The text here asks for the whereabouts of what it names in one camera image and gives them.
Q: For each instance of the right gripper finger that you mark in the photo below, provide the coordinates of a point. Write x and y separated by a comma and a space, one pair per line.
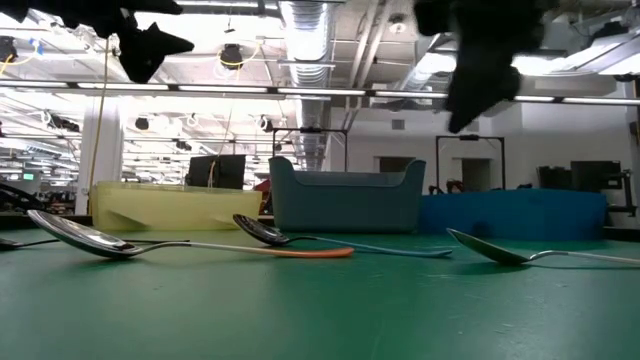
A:
475, 95

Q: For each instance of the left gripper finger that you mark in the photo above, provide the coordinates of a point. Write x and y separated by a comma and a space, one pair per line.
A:
155, 6
147, 50

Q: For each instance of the black metal spoon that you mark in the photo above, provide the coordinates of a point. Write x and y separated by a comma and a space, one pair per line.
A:
10, 243

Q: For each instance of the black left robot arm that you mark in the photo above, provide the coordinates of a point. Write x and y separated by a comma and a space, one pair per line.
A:
30, 7

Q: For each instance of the black background robot arms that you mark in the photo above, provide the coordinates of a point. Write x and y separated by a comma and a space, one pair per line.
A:
452, 186

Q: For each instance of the white structural column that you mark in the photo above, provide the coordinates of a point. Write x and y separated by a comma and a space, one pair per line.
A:
107, 150

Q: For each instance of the blue plastic bin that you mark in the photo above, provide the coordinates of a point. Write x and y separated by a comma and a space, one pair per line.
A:
510, 215

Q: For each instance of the black monitor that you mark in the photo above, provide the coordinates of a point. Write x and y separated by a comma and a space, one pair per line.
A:
220, 172

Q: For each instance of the black workstation equipment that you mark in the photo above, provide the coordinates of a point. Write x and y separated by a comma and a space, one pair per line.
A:
595, 175

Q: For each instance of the long linear ceiling light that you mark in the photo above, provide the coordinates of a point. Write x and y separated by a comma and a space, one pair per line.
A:
320, 91

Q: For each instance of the yellow-green plastic bin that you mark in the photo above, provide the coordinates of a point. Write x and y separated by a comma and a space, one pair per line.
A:
175, 207

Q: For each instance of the grey-blue plastic bin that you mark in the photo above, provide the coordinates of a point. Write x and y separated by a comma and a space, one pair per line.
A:
345, 205

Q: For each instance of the green exit sign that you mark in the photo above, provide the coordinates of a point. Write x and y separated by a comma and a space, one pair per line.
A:
28, 176

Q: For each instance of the person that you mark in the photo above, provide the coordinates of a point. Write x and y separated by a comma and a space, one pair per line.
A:
263, 189

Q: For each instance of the green table mat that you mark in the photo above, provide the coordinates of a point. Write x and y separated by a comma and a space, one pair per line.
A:
320, 320

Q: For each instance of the black metal frame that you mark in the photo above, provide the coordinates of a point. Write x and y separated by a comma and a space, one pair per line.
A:
470, 136
310, 130

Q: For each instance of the silver spiral air duct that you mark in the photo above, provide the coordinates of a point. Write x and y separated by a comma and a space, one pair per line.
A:
310, 50
425, 70

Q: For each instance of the black ceiling camera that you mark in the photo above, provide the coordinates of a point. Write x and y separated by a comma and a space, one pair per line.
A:
6, 49
231, 56

